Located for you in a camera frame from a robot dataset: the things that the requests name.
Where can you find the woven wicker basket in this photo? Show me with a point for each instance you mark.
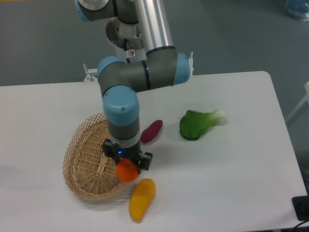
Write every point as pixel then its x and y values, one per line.
pixel 87 171

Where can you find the orange fruit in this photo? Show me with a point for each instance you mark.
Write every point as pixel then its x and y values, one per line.
pixel 126 170

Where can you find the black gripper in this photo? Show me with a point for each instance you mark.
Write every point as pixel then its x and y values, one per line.
pixel 133 153

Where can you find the white table leg bracket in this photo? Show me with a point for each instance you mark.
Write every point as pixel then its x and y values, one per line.
pixel 191 63

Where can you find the green bok choy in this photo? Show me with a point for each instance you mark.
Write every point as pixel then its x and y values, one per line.
pixel 195 124

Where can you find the blue bag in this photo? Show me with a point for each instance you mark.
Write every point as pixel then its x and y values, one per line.
pixel 299 9

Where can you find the white frame at right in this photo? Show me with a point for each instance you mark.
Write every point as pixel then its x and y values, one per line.
pixel 299 108

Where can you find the yellow mango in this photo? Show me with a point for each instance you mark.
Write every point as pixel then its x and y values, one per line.
pixel 141 199

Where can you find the black device at edge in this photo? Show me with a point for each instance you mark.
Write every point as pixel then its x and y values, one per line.
pixel 301 207

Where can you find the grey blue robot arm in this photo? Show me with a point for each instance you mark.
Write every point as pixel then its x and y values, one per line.
pixel 138 24

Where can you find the purple sweet potato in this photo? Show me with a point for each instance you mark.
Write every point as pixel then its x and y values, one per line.
pixel 151 132

